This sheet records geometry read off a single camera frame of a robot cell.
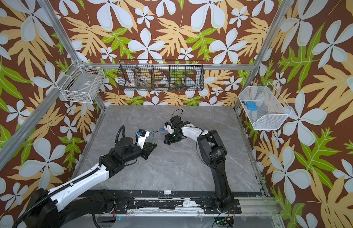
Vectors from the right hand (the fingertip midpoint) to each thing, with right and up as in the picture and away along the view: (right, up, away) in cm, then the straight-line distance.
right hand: (167, 140), depth 99 cm
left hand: (-5, +1, -22) cm, 22 cm away
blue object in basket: (+53, +23, -13) cm, 59 cm away
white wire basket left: (-53, +37, -13) cm, 66 cm away
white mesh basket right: (+59, +21, -16) cm, 65 cm away
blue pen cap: (-5, +7, +6) cm, 11 cm away
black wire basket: (-4, +46, -2) cm, 46 cm away
